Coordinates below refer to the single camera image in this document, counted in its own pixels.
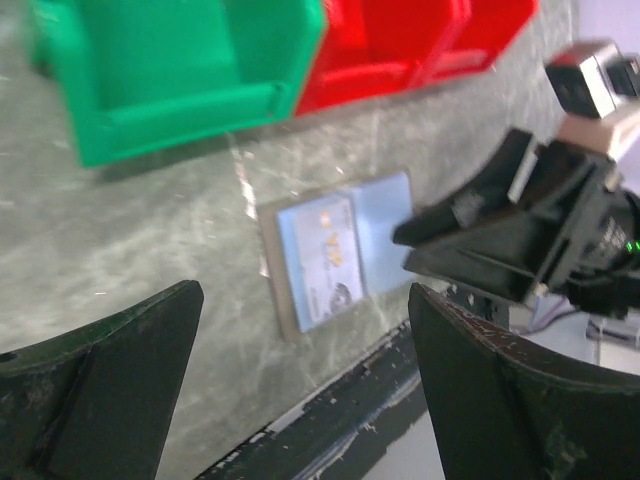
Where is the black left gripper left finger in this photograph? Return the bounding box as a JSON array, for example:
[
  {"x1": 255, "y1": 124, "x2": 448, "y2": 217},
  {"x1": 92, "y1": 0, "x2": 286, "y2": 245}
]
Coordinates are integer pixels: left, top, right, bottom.
[{"x1": 1, "y1": 280, "x2": 204, "y2": 479}]

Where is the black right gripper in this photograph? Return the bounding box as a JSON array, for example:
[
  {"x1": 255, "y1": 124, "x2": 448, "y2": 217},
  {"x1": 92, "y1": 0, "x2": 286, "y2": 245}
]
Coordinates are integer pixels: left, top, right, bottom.
[{"x1": 392, "y1": 128, "x2": 639, "y2": 318}]

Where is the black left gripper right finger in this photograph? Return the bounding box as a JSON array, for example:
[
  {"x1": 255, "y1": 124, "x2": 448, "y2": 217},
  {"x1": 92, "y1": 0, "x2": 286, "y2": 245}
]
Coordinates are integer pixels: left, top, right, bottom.
[{"x1": 408, "y1": 283, "x2": 639, "y2": 479}]

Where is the light blue VIP card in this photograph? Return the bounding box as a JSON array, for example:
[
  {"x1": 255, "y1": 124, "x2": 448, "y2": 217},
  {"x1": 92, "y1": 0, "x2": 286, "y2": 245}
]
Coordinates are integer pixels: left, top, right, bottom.
[{"x1": 277, "y1": 194, "x2": 366, "y2": 333}]

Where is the red double plastic bin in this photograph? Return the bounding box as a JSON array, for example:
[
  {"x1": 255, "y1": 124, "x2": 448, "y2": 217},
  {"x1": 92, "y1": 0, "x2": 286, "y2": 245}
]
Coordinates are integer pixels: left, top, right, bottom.
[{"x1": 295, "y1": 0, "x2": 538, "y2": 116}]

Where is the grey card holder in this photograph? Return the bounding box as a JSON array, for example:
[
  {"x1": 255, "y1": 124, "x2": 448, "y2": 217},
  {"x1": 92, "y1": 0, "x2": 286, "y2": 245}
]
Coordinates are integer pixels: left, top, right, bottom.
[{"x1": 257, "y1": 170, "x2": 426, "y2": 344}]

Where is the green plastic bin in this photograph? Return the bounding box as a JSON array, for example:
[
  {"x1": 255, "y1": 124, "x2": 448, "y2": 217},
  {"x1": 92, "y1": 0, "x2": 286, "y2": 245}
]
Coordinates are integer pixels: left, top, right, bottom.
[{"x1": 26, "y1": 0, "x2": 328, "y2": 168}]

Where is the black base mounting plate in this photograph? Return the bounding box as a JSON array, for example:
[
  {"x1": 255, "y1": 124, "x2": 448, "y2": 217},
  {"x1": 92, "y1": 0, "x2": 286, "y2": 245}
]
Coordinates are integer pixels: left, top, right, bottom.
[{"x1": 199, "y1": 321, "x2": 426, "y2": 479}]

